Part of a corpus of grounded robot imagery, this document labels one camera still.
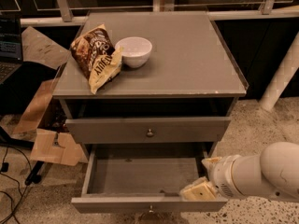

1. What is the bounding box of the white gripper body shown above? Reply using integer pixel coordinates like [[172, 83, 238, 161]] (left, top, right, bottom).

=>
[[208, 155, 242, 199]]

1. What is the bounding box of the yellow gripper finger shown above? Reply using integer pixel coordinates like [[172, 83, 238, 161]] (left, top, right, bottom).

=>
[[201, 157, 221, 171], [179, 177, 217, 201]]

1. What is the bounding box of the grey drawer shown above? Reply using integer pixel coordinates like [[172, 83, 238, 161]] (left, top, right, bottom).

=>
[[66, 117, 231, 144], [72, 143, 227, 213]]

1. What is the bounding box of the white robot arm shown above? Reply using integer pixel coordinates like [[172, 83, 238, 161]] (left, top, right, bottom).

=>
[[180, 142, 299, 203]]

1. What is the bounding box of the grey top drawer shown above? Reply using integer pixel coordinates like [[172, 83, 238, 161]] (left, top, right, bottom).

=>
[[66, 117, 231, 144]]

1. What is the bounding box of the grey drawer cabinet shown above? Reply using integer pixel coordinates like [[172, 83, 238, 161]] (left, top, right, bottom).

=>
[[51, 10, 249, 161]]

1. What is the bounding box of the white bowl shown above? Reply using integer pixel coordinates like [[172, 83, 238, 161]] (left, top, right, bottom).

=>
[[115, 36, 152, 68]]

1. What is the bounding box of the brown yellow snack bag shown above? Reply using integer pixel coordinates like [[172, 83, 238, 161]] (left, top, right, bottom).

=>
[[70, 24, 122, 94]]

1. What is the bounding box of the brown cardboard box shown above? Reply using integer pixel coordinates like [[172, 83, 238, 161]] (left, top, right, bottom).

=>
[[14, 26, 88, 166]]

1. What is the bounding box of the open laptop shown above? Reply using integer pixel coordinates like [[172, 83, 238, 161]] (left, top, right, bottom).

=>
[[0, 15, 23, 83]]

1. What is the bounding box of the white diagonal post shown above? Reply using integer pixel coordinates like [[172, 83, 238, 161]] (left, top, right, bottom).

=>
[[260, 32, 299, 111]]

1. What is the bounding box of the black floor cable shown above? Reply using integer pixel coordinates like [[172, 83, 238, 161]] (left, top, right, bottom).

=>
[[0, 147, 43, 224]]

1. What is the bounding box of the metal railing frame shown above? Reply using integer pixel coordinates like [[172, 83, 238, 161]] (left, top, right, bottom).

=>
[[0, 0, 298, 27]]

